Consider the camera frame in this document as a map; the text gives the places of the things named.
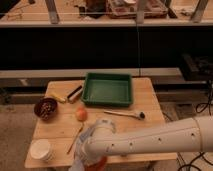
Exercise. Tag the light blue towel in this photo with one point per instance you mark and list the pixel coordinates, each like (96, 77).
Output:
(76, 163)

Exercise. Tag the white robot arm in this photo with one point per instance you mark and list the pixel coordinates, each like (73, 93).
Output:
(187, 135)

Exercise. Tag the dark bowl with nuts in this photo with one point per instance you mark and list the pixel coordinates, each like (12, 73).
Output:
(45, 108)

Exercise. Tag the red bowl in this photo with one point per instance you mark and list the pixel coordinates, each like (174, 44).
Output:
(100, 166)

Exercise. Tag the green plastic tray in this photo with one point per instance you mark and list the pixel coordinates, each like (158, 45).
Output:
(108, 89)

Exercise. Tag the black and wood brush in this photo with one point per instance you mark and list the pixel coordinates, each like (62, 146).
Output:
(74, 94)

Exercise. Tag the orange peach fruit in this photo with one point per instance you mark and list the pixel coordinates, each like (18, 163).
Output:
(81, 114)

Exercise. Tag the wooden dish brush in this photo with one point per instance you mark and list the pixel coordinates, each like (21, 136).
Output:
(137, 115)

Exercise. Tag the wooden folding table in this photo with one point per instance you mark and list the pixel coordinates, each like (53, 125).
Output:
(63, 127)

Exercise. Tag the yellow corn toy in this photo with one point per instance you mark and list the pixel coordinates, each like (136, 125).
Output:
(58, 98)

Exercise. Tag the wooden spoon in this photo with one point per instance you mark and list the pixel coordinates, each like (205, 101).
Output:
(75, 138)

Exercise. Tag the stack of white bowls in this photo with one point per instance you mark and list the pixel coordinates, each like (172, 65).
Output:
(41, 150)

